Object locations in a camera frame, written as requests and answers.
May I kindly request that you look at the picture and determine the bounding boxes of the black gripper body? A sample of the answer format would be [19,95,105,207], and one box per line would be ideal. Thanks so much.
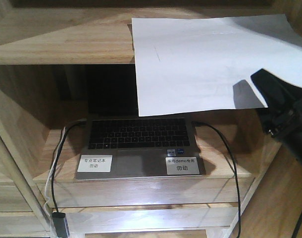
[256,98,302,166]

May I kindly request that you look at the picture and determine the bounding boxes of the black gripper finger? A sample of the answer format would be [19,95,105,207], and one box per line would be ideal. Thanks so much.
[251,69,302,112]

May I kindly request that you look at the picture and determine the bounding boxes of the white paper sheet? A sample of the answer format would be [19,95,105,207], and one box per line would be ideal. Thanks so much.
[132,14,302,117]

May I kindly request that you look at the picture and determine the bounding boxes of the wooden shelf unit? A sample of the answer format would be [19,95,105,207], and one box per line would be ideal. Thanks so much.
[0,0,302,238]

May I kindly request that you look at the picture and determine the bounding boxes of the white label right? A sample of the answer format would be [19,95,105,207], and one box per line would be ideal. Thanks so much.
[165,157,200,175]

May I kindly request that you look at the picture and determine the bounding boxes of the white label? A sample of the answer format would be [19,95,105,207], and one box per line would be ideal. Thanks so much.
[77,155,112,173]
[165,157,200,175]

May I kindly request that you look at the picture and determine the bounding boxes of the grey laptop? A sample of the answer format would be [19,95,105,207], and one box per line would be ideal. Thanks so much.
[75,64,205,180]

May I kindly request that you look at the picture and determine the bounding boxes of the white label left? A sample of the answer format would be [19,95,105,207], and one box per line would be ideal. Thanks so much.
[77,155,112,173]

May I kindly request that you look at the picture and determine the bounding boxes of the grey usb hub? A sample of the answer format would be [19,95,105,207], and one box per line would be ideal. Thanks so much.
[52,212,70,238]

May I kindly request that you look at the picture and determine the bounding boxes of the black cable right of laptop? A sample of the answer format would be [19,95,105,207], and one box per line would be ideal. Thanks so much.
[192,120,242,238]

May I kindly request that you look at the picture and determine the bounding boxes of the black cable of laptop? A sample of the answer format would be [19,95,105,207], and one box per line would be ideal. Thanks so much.
[192,120,242,238]
[50,120,87,213]

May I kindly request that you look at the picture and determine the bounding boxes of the black cable lower right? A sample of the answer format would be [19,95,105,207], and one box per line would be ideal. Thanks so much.
[291,204,302,238]

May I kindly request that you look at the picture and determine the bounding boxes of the black cable left of laptop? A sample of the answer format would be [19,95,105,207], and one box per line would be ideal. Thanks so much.
[50,120,87,213]

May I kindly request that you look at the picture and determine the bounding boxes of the white cable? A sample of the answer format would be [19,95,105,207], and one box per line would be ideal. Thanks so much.
[44,121,80,238]

